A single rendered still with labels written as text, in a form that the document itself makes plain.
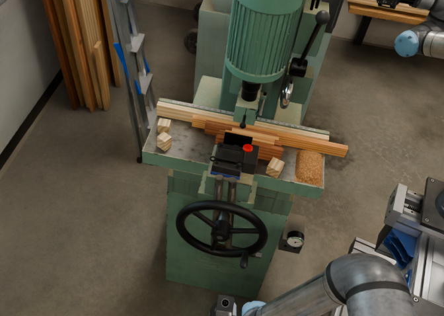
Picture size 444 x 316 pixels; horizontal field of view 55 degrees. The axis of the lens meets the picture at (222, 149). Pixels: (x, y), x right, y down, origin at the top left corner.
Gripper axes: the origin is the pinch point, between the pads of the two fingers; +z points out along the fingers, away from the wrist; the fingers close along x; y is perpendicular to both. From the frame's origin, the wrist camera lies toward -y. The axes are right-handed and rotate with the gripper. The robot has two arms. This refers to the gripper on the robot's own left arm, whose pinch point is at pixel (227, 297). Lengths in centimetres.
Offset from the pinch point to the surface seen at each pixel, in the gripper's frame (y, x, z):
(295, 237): -12.2, 19.1, 24.5
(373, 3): -104, 62, 203
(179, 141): -37, -26, 26
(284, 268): 35, 28, 81
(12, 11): -62, -134, 106
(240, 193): -29.7, -2.7, 10.6
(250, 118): -50, -4, 23
